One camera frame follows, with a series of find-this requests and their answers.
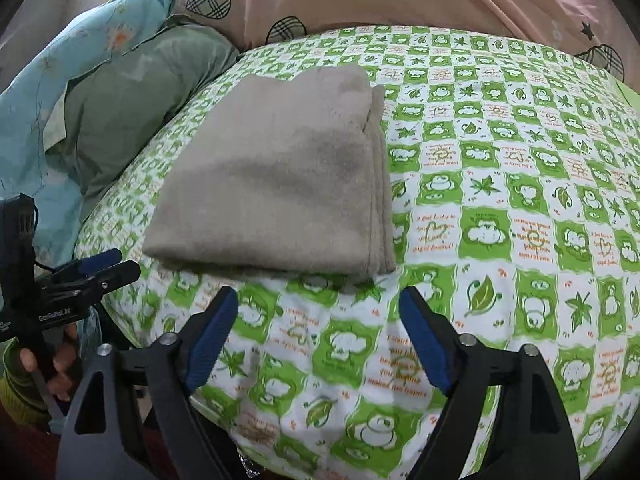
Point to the light blue floral quilt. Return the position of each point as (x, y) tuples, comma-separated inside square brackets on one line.
[(55, 70)]

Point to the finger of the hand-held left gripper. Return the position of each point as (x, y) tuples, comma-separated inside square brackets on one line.
[(117, 275), (100, 261)]

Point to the green checked bed sheet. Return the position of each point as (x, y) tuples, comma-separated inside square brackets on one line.
[(500, 185)]

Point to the beige knit sweater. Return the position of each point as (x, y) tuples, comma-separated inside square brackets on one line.
[(275, 185)]

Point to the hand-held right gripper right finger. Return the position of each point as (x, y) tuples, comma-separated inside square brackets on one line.
[(426, 346)]

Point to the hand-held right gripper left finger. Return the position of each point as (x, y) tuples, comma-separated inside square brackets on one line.
[(210, 341)]

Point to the green pillow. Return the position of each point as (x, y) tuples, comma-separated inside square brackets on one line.
[(140, 95)]

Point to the person's left hand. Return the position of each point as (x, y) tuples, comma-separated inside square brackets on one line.
[(60, 365)]

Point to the plain light green cloth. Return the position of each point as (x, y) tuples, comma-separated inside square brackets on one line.
[(630, 97)]

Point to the shiny silver wrapper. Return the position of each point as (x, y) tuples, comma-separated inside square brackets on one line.
[(250, 467)]

